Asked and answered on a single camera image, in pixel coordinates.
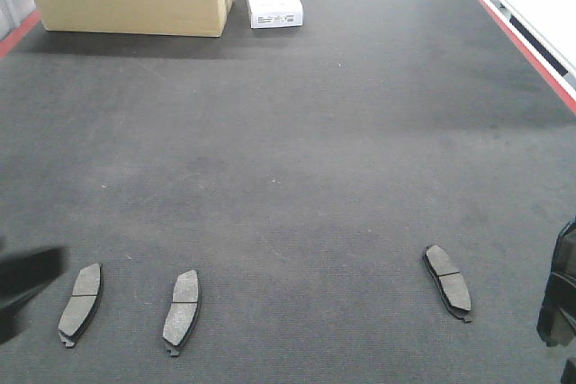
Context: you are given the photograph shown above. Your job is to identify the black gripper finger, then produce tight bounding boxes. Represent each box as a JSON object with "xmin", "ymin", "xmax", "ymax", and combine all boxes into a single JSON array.
[{"xmin": 1, "ymin": 246, "xmax": 66, "ymax": 344}]

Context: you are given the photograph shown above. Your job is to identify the red conveyor frame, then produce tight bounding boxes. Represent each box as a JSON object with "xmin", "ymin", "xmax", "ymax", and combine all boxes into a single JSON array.
[{"xmin": 1, "ymin": 0, "xmax": 575, "ymax": 110}]

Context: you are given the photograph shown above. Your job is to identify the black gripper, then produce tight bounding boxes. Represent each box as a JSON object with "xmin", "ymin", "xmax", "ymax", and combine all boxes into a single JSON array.
[{"xmin": 536, "ymin": 219, "xmax": 575, "ymax": 348}]

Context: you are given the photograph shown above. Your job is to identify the grey brake pad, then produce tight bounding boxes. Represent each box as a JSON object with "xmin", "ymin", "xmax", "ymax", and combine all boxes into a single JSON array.
[
  {"xmin": 162, "ymin": 269, "xmax": 202, "ymax": 357},
  {"xmin": 58, "ymin": 263, "xmax": 103, "ymax": 348},
  {"xmin": 422, "ymin": 245, "xmax": 473, "ymax": 323}
]

